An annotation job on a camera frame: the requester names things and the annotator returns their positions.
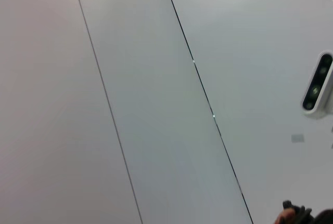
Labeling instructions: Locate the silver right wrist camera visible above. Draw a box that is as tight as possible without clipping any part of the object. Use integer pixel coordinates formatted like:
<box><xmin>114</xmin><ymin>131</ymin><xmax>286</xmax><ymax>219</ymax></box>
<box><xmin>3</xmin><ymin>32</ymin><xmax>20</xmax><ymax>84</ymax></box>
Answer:
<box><xmin>301</xmin><ymin>49</ymin><xmax>333</xmax><ymax>120</ymax></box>

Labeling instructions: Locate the black bag with orange handles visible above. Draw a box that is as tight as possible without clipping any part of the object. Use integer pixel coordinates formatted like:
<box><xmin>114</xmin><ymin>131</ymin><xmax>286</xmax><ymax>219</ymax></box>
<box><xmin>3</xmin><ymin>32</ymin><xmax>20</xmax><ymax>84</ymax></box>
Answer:
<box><xmin>275</xmin><ymin>200</ymin><xmax>333</xmax><ymax>224</ymax></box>

